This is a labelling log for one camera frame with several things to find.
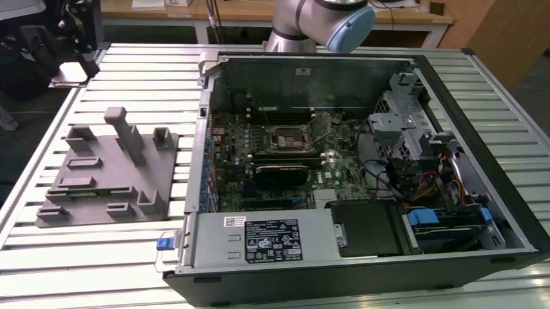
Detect metal socket cover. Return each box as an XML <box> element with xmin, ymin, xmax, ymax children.
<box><xmin>303</xmin><ymin>110</ymin><xmax>344</xmax><ymax>145</ymax></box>

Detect CPU socket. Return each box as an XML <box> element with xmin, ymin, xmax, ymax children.
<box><xmin>265</xmin><ymin>124</ymin><xmax>315</xmax><ymax>155</ymax></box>

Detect black graphics card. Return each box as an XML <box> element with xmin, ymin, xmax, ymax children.
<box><xmin>253</xmin><ymin>164</ymin><xmax>310</xmax><ymax>189</ymax></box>

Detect brown wooden cabinet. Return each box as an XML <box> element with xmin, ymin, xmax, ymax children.
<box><xmin>440</xmin><ymin>0</ymin><xmax>550</xmax><ymax>94</ymax></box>

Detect grey power supply unit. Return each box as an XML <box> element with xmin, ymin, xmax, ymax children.
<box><xmin>188</xmin><ymin>208</ymin><xmax>342</xmax><ymax>268</ymax></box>

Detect blue disk carrier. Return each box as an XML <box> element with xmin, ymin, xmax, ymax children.
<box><xmin>407</xmin><ymin>207</ymin><xmax>494</xmax><ymax>230</ymax></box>

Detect grey parts rack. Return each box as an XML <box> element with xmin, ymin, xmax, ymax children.
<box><xmin>35</xmin><ymin>106</ymin><xmax>180</xmax><ymax>229</ymax></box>

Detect silver chipset heatsink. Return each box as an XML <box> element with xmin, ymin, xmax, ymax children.
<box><xmin>312</xmin><ymin>189</ymin><xmax>339</xmax><ymax>210</ymax></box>

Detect orange yellow power wires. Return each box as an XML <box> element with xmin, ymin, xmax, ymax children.
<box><xmin>411</xmin><ymin>170</ymin><xmax>467</xmax><ymax>210</ymax></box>

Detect grey furniture leg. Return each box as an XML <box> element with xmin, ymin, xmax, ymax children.
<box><xmin>0</xmin><ymin>106</ymin><xmax>20</xmax><ymax>132</ymax></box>

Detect green RAM stick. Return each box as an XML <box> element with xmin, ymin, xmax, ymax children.
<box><xmin>255</xmin><ymin>157</ymin><xmax>322</xmax><ymax>166</ymax></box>

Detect green motherboard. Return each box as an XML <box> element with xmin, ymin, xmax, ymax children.
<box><xmin>204</xmin><ymin>108</ymin><xmax>378</xmax><ymax>214</ymax></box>

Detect white paper box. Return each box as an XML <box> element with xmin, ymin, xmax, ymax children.
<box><xmin>131</xmin><ymin>0</ymin><xmax>167</xmax><ymax>11</ymax></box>

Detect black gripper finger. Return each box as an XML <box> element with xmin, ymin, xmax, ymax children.
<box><xmin>75</xmin><ymin>38</ymin><xmax>103</xmax><ymax>78</ymax></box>
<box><xmin>18</xmin><ymin>25</ymin><xmax>59</xmax><ymax>78</ymax></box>

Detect silver CPU chip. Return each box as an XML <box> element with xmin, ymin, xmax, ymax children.
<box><xmin>48</xmin><ymin>61</ymin><xmax>100</xmax><ymax>88</ymax></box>

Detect black plastic shroud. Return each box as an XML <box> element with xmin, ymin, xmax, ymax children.
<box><xmin>330</xmin><ymin>198</ymin><xmax>420</xmax><ymax>258</ymax></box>

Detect black PC case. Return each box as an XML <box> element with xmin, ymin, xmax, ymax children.
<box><xmin>161</xmin><ymin>51</ymin><xmax>550</xmax><ymax>306</ymax></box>

